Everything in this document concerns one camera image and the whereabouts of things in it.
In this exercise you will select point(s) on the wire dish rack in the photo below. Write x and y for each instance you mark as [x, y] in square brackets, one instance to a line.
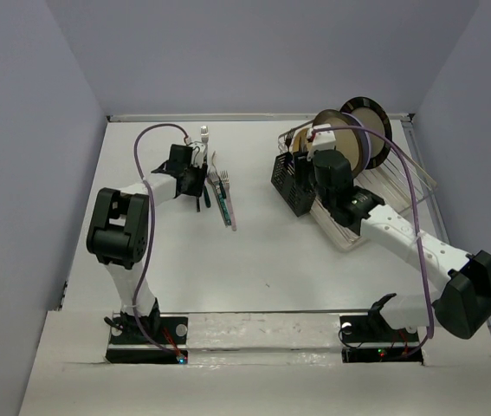
[424, 185]

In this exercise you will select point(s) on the black handled fork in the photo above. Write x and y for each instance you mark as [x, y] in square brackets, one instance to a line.
[288, 140]

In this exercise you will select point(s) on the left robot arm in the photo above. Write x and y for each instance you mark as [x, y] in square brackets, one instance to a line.
[122, 226]

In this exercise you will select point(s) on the gold fork green handle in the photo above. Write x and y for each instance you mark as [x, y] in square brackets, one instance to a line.
[206, 196]

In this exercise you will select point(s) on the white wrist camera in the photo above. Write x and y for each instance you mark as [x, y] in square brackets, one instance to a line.
[319, 141]
[199, 152]

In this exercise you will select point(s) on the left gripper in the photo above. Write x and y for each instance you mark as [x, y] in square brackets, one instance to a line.
[196, 190]

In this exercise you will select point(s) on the purple plate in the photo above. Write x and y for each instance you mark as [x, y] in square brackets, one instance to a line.
[365, 140]

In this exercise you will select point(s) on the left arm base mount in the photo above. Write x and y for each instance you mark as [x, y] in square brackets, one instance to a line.
[128, 345]

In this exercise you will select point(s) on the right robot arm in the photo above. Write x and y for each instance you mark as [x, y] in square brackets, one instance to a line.
[456, 284]

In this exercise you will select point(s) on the brown rimmed beige plate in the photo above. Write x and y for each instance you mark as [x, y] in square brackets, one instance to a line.
[348, 142]

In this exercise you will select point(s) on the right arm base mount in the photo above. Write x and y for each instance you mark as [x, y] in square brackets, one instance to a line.
[368, 338]

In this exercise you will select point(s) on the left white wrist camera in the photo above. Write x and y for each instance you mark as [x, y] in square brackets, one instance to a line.
[199, 152]

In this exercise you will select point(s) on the black patterned plate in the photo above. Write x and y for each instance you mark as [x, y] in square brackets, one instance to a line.
[371, 115]

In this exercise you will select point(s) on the yellow plate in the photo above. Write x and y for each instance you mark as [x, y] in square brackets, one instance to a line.
[302, 142]

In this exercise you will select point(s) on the silver fork black handle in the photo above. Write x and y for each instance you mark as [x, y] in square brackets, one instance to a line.
[204, 134]

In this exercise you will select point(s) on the clear drain tray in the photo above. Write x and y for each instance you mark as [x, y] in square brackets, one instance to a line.
[378, 181]

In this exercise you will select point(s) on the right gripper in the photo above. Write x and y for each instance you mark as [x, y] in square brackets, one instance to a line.
[304, 161]

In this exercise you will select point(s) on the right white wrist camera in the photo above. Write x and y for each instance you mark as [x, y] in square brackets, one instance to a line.
[319, 141]

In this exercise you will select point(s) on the black utensil caddy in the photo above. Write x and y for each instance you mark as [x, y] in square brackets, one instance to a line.
[297, 196]

